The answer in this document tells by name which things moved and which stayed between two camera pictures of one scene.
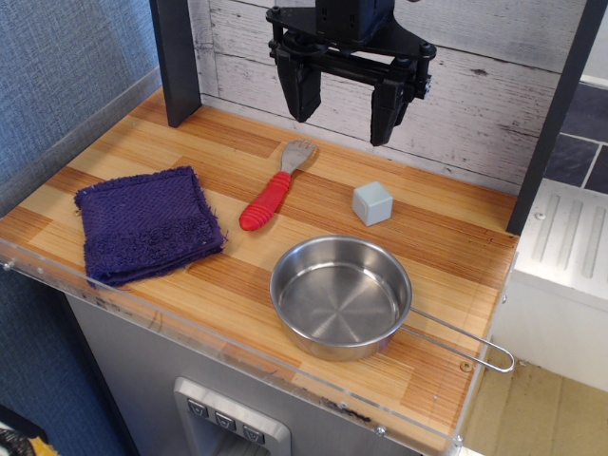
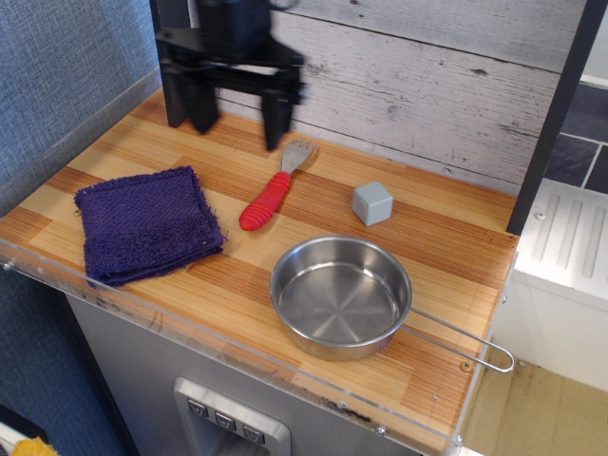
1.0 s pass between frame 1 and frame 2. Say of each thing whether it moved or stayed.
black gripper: moved
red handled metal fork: stayed
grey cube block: stayed
